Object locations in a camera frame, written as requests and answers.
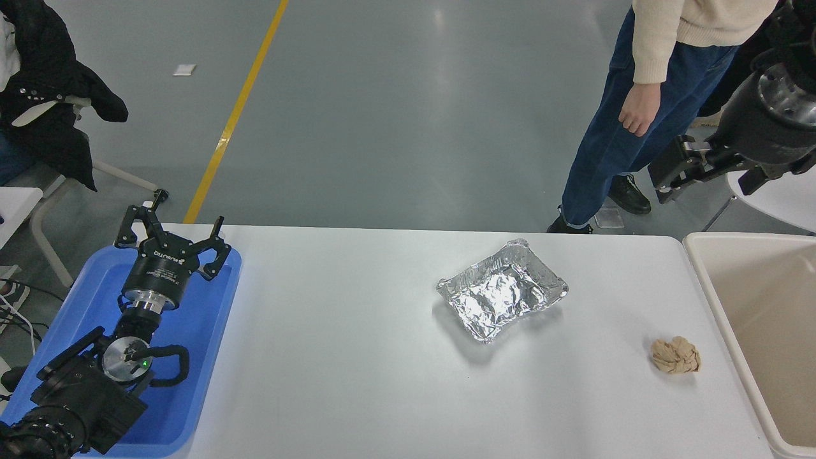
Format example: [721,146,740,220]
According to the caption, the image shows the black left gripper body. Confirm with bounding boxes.
[121,234,194,302]

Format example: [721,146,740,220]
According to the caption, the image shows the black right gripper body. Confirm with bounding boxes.
[708,69,816,168]

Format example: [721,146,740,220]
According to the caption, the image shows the foil plate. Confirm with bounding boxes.
[436,238,569,345]

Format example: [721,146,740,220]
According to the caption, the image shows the person's hand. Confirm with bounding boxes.
[618,83,662,136]

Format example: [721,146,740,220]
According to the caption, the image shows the white shell chair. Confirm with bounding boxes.
[701,167,816,233]

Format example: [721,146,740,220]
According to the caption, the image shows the standing person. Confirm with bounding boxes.
[547,0,782,235]

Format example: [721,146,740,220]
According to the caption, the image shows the blue plastic tray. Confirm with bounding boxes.
[0,245,243,458]

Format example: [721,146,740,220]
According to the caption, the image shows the white swivel chair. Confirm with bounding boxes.
[13,96,170,288]

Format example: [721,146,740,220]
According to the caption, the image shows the large pale bin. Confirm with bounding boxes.
[682,231,816,459]

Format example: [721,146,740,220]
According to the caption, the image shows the small white side table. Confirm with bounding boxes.
[0,187,44,249]

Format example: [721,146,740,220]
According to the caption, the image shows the crumpled tan paper ball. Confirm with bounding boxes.
[650,336,702,375]

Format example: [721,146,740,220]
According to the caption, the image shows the black and white cables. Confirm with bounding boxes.
[0,277,50,358]

